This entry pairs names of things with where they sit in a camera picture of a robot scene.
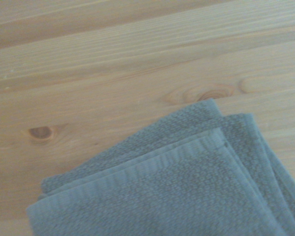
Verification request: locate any grey towel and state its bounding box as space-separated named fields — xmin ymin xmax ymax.
xmin=26 ymin=98 xmax=295 ymax=236

